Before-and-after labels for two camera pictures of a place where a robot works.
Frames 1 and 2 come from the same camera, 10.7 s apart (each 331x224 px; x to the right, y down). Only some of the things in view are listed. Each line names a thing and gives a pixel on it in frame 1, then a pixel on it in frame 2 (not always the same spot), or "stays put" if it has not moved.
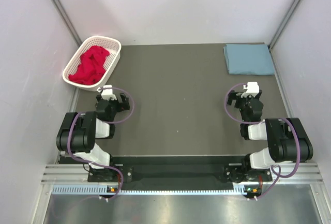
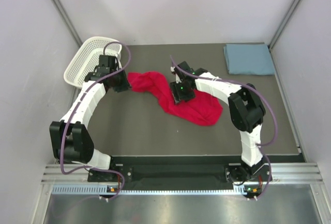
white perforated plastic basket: x=112 y=45 stays put
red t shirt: x=90 y=69 to x=201 y=109
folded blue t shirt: x=249 y=59 stays put
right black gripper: x=232 y=95 to x=177 y=95
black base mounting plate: x=234 y=167 stays put
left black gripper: x=123 y=105 to x=124 y=85
